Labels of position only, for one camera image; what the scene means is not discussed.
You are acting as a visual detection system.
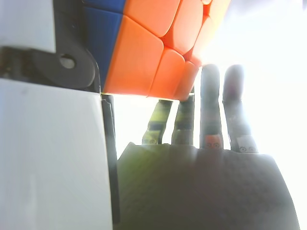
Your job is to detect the multicolour puzzle cube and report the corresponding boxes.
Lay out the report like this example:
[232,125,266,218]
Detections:
[81,0,232,101]

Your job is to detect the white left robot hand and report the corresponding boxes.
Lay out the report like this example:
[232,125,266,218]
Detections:
[0,0,302,230]

